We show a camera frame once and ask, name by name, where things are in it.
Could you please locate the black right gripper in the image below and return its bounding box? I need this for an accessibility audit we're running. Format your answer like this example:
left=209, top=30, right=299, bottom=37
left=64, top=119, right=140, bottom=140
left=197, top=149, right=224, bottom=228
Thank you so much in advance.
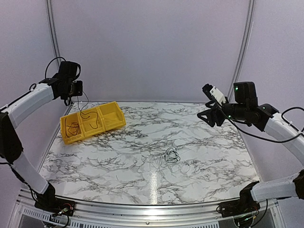
left=198, top=100, right=248, bottom=127

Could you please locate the black thin cable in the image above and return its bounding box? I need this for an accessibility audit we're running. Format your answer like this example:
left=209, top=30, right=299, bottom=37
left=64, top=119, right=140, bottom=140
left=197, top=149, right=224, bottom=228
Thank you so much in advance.
left=79, top=91, right=99, bottom=130

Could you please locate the dark green thin cable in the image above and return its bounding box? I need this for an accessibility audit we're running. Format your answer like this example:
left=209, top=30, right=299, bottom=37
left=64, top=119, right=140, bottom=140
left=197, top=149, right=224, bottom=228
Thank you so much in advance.
left=163, top=146, right=181, bottom=164

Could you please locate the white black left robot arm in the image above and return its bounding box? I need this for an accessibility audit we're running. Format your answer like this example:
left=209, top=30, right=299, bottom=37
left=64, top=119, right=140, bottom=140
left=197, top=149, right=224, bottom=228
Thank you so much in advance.
left=0, top=60, right=83, bottom=212

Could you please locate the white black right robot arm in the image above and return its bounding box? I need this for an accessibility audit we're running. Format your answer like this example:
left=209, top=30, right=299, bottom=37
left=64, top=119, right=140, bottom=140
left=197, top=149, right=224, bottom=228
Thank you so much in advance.
left=197, top=82, right=304, bottom=217

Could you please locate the yellow three-compartment plastic bin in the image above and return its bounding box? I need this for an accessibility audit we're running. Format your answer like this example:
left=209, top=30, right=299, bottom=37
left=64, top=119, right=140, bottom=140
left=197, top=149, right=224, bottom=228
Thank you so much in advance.
left=60, top=101, right=126, bottom=144

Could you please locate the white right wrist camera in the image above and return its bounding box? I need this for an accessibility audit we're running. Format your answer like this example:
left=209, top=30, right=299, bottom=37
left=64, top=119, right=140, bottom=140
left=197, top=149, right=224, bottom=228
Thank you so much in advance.
left=202, top=84, right=227, bottom=104

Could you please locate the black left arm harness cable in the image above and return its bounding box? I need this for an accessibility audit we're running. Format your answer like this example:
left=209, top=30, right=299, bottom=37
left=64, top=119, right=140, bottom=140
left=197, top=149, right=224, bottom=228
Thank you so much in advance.
left=45, top=57, right=72, bottom=106

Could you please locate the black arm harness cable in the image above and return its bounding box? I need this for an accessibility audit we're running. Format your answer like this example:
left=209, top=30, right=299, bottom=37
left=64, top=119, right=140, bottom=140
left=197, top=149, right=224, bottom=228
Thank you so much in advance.
left=213, top=99, right=304, bottom=143
left=45, top=57, right=72, bottom=106

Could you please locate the white thin cable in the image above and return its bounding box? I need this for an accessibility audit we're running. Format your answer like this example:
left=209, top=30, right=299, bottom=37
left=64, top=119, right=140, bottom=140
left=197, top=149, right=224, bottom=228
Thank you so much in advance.
left=151, top=154, right=190, bottom=174

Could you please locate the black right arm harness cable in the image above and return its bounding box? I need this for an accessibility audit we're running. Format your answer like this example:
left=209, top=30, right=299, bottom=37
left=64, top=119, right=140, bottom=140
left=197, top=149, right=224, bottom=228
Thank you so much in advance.
left=213, top=99, right=304, bottom=143

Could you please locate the right aluminium corner post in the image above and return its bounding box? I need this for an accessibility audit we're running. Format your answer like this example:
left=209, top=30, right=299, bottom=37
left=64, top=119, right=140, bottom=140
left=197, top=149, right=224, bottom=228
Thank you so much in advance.
left=227, top=0, right=256, bottom=101

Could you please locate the aluminium corner post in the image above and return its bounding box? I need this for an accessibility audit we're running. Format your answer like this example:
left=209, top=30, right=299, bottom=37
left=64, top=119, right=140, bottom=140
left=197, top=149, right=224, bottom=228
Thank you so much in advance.
left=227, top=0, right=256, bottom=101
left=45, top=0, right=61, bottom=57

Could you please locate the left aluminium corner post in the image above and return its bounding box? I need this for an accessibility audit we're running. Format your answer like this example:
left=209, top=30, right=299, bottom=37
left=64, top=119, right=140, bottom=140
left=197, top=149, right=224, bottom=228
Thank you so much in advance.
left=45, top=0, right=61, bottom=57

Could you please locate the aluminium front frame rail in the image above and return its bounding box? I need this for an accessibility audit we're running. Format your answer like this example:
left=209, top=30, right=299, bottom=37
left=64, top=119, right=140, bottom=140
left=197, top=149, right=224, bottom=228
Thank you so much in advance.
left=8, top=189, right=285, bottom=228

